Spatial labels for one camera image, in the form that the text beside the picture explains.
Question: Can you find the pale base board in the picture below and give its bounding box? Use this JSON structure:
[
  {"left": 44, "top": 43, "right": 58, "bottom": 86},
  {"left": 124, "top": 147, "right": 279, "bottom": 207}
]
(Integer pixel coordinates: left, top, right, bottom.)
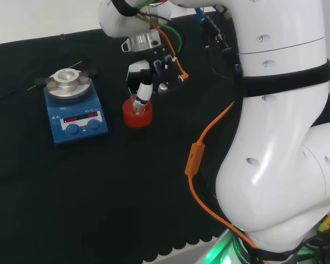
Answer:
[{"left": 178, "top": 222, "right": 237, "bottom": 264}]

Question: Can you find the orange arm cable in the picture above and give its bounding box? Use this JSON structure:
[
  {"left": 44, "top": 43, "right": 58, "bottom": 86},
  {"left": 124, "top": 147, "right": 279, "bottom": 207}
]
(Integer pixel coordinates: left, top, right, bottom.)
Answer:
[{"left": 137, "top": 0, "right": 267, "bottom": 264}]

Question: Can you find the clear glass round-bottom flask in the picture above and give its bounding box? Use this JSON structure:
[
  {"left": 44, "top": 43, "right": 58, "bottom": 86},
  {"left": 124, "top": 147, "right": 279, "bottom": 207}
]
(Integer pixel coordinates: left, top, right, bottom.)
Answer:
[{"left": 130, "top": 93, "right": 147, "bottom": 115}]

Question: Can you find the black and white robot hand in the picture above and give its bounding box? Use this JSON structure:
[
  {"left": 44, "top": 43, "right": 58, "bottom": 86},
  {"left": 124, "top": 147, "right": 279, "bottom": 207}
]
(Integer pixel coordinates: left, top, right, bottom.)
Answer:
[{"left": 125, "top": 45, "right": 190, "bottom": 107}]

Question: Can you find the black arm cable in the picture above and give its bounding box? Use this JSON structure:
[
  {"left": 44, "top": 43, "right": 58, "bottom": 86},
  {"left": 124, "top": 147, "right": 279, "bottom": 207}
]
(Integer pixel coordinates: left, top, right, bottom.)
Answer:
[{"left": 200, "top": 10, "right": 243, "bottom": 80}]

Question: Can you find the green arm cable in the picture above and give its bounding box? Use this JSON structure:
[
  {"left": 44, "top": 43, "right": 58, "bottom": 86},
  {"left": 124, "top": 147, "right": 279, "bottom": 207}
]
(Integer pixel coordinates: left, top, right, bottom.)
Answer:
[{"left": 137, "top": 0, "right": 185, "bottom": 54}]

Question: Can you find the black bench cloth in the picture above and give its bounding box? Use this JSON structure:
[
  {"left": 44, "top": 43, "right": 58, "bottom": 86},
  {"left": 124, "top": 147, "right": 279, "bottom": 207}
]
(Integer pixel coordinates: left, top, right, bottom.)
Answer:
[{"left": 0, "top": 12, "right": 245, "bottom": 264}]

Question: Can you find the thin steel probe rod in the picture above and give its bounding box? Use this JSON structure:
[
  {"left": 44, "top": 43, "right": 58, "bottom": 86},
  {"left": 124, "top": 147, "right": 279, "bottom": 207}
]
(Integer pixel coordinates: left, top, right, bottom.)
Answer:
[{"left": 27, "top": 60, "right": 83, "bottom": 91}]

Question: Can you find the blue heater with steel plate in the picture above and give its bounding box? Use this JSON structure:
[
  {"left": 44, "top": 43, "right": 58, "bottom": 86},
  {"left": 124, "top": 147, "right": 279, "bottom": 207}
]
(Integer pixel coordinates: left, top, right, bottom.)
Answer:
[{"left": 34, "top": 68, "right": 109, "bottom": 146}]

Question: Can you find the orange-red round flask stand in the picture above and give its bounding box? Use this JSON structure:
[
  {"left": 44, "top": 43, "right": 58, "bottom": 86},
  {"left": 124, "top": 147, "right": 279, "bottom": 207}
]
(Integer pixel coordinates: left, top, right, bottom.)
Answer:
[{"left": 123, "top": 98, "right": 153, "bottom": 128}]

